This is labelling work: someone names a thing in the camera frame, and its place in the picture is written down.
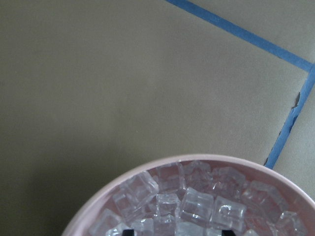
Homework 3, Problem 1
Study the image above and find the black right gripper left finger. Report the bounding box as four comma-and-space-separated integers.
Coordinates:
122, 229, 134, 236

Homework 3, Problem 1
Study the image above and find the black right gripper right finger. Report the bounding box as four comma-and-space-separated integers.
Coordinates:
221, 230, 234, 236

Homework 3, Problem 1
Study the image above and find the clear ice cube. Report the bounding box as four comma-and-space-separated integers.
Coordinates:
210, 196, 247, 233
179, 187, 214, 227
112, 171, 159, 219

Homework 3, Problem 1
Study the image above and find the pink ice bowl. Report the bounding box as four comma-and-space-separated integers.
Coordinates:
62, 154, 315, 236

